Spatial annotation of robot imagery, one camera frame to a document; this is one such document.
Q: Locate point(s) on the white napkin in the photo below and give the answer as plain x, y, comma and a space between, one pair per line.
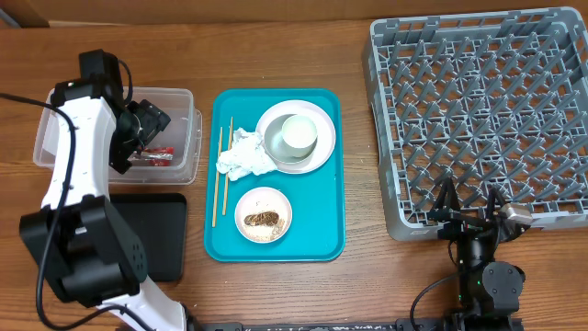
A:
246, 156

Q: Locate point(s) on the clear plastic bin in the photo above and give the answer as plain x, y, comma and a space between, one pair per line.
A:
184, 133

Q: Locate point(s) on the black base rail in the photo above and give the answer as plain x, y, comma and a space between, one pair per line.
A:
398, 325

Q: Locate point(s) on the small white dish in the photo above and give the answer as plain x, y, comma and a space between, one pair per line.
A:
258, 200

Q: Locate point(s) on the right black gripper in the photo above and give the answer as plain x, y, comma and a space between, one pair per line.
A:
448, 207

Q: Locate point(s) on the brown food scrap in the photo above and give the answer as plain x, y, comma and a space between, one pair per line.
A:
264, 218

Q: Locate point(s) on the white cup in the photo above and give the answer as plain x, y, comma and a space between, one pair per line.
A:
299, 131

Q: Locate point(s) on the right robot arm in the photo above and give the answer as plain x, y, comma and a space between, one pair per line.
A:
488, 289

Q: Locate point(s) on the teal plastic tray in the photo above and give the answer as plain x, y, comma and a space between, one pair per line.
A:
317, 232

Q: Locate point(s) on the red snack wrapper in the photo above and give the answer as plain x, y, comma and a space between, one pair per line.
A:
161, 156

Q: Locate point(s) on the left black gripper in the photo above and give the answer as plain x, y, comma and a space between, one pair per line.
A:
153, 119

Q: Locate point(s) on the large white plate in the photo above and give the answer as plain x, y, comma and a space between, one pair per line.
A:
326, 139

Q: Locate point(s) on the black plastic tray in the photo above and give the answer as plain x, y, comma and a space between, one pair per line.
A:
160, 220

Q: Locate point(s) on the pale green bowl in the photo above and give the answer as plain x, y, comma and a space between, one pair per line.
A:
278, 149

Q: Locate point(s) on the grey dish rack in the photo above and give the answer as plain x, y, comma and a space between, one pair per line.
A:
489, 100

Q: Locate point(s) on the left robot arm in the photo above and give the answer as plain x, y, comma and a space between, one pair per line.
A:
85, 250

